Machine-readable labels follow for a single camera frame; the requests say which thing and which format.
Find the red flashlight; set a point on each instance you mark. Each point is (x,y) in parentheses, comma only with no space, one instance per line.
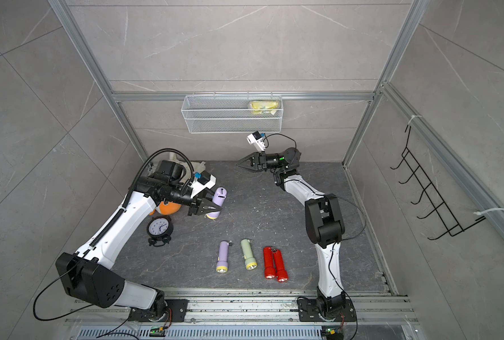
(282,275)
(270,271)

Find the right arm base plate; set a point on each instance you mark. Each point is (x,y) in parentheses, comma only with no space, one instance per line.
(320,309)

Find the red flashlight right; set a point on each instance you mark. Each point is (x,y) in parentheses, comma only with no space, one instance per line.
(282,275)

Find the orange plush toy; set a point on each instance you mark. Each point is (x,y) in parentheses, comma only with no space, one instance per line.
(166,208)

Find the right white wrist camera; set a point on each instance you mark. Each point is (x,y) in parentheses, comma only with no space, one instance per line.
(257,140)

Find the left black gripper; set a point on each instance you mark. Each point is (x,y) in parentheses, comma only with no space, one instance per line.
(196,206)

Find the black alarm clock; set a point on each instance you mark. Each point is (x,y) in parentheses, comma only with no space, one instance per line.
(159,231)

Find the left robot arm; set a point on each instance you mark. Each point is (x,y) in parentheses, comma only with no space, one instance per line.
(87,273)

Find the white wire wall basket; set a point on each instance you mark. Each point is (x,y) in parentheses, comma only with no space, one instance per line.
(229,113)

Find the purple flashlight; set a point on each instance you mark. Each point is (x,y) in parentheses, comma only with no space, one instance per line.
(218,199)
(222,265)

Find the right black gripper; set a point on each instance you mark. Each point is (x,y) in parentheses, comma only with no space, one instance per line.
(262,161)

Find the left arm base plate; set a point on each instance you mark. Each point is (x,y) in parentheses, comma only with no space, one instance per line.
(165,311)

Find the red flashlight left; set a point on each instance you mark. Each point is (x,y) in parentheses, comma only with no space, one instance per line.
(270,271)

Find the yellow item in basket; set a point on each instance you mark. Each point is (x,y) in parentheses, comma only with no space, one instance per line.
(264,107)

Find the black wall hook rack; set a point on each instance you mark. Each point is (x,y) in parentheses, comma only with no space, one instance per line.
(429,192)

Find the green flashlight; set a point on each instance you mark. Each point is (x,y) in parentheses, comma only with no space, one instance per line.
(249,259)

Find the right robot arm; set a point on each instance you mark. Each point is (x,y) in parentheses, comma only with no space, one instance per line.
(323,220)

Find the white plush dog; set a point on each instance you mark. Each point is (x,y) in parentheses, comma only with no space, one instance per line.
(198,166)

